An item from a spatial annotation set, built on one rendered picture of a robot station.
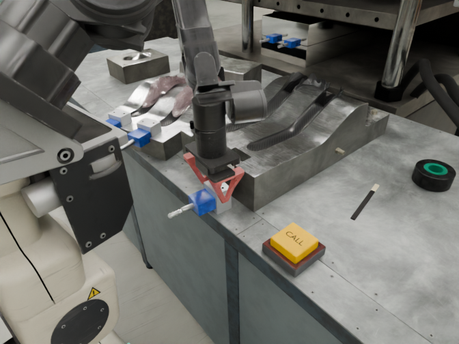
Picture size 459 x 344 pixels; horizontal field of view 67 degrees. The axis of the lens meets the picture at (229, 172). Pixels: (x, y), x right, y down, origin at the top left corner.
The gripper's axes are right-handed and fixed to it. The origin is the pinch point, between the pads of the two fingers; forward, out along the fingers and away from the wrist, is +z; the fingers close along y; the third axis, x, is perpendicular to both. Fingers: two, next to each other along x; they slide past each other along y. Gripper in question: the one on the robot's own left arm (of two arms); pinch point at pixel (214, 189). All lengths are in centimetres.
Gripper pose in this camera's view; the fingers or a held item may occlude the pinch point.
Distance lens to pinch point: 70.6
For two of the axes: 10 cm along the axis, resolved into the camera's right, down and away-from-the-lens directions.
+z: 0.3, 8.2, 5.7
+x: -8.3, 3.4, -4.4
